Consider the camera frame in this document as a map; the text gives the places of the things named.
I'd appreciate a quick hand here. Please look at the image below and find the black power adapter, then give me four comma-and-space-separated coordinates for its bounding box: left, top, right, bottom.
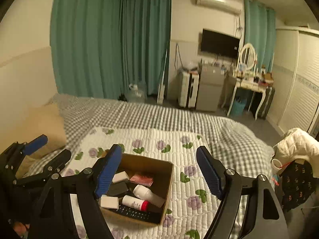
106, 181, 129, 197

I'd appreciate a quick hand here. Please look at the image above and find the black remote control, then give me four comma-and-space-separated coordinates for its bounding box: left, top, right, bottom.
110, 205, 151, 222

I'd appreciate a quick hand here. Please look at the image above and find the white bottle red cap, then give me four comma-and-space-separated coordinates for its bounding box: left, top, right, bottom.
122, 195, 149, 212

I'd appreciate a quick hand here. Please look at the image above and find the white plastic bottle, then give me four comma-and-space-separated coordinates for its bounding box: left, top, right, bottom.
133, 184, 165, 208

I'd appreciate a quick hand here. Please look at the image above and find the pink red packet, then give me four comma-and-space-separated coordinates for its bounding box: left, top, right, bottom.
129, 173, 154, 187

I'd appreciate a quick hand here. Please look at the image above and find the white rectangular box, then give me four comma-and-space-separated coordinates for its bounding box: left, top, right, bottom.
112, 171, 129, 184

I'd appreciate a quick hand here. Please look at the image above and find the person's hand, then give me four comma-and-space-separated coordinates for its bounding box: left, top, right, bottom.
13, 222, 30, 238

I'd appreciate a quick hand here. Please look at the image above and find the tan pillow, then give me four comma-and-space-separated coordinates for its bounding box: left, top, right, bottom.
15, 103, 68, 160

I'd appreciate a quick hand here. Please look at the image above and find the black patterned garment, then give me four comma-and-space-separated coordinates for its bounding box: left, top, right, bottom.
281, 161, 316, 212

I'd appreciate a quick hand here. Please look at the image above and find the floral quilted white blanket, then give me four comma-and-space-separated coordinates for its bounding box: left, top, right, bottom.
61, 127, 220, 238

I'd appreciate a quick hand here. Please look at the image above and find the open cardboard box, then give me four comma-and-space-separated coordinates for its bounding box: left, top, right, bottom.
102, 154, 174, 227

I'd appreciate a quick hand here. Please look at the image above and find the clear water jug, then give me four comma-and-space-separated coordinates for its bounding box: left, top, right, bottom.
125, 83, 147, 103

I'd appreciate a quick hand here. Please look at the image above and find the white louvered wardrobe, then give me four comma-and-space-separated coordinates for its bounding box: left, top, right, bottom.
267, 26, 318, 135

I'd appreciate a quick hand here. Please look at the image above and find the large green curtain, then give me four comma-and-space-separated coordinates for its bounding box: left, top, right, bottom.
50, 0, 171, 99

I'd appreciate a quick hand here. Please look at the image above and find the white dressing table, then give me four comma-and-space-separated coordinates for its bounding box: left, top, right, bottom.
221, 74, 275, 120

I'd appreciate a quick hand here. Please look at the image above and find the grey mini fridge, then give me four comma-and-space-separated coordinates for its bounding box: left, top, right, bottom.
196, 64, 224, 112

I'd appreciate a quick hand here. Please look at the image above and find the white suitcase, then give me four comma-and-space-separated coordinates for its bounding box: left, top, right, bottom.
178, 71, 200, 109

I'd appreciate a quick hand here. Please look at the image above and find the oval vanity mirror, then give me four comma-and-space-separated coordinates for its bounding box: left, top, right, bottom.
237, 43, 257, 72

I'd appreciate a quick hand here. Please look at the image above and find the small green curtain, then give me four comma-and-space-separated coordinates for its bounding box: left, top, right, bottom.
244, 0, 276, 72

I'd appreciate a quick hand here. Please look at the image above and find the white air conditioner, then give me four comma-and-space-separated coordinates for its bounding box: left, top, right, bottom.
196, 0, 243, 15

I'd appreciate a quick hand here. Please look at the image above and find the black wall television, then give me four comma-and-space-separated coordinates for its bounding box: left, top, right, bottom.
200, 29, 240, 59

